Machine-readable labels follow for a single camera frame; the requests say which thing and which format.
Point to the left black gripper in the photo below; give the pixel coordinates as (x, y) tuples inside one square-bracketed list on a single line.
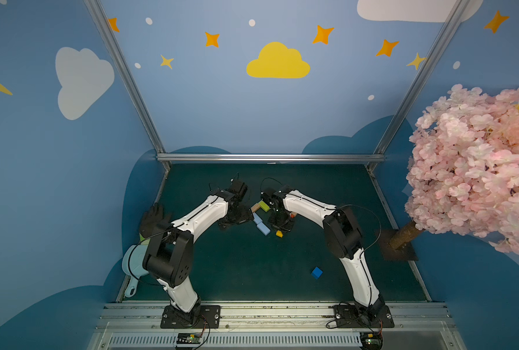
[(237, 214)]

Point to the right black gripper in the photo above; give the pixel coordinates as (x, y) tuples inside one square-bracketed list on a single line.
[(280, 219)]

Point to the light blue block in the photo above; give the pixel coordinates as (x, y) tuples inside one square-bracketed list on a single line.
[(263, 228), (257, 218)]

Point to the lime green block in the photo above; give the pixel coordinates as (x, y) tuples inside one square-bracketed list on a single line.
[(264, 206)]

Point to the dark blue small block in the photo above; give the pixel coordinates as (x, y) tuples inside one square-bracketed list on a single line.
[(316, 273)]

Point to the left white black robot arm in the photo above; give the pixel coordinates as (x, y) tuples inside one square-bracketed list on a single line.
[(170, 253)]

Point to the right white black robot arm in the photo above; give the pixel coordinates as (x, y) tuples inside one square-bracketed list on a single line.
[(343, 238)]

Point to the black green work glove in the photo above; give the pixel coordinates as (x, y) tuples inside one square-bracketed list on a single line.
[(153, 221)]

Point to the light blue plastic dustpan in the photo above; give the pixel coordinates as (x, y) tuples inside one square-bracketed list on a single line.
[(132, 266)]

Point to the left small circuit board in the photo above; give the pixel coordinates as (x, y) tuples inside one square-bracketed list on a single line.
[(189, 339)]

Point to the small circuit board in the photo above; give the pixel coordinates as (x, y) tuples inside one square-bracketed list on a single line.
[(371, 341), (189, 339)]

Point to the right small circuit board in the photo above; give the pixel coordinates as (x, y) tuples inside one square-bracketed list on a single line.
[(371, 341)]

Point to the pink artificial blossom tree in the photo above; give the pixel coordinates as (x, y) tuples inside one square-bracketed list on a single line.
[(464, 168)]

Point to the aluminium frame back crossbar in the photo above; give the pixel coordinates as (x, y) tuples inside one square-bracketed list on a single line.
[(269, 158)]

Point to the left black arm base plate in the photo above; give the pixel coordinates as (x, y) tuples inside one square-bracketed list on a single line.
[(209, 317)]

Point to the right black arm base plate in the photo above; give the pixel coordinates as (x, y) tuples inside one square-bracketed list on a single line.
[(349, 316)]

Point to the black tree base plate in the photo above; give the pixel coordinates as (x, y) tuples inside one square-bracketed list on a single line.
[(404, 253)]

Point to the right aluminium frame post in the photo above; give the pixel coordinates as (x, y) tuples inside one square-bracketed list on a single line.
[(444, 37)]

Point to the aluminium frame post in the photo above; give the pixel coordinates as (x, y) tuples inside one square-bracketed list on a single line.
[(444, 37), (97, 12)]

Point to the aluminium frame rail front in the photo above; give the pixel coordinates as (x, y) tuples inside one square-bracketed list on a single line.
[(275, 325)]

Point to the left aluminium frame post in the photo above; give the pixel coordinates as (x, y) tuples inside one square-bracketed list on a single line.
[(97, 12)]

